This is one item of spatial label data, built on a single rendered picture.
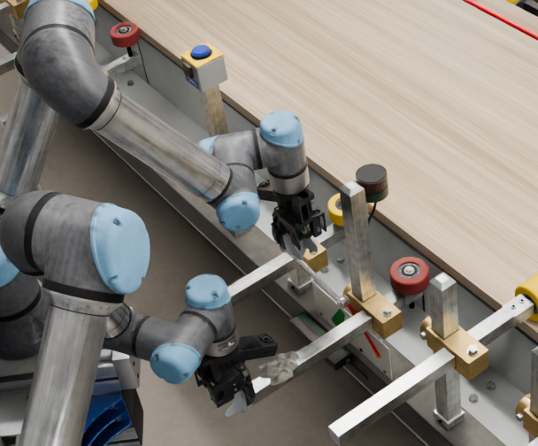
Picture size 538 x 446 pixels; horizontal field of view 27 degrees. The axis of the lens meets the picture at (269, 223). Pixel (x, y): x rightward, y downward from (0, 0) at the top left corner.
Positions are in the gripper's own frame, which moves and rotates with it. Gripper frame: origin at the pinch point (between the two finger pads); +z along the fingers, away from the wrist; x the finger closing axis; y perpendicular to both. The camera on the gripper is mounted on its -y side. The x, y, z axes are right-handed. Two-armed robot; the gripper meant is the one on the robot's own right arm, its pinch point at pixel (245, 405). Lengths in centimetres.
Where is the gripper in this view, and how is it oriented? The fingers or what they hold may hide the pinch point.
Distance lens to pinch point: 219.3
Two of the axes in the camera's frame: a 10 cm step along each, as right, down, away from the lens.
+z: 1.4, 7.3, 6.7
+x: 5.7, 4.9, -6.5
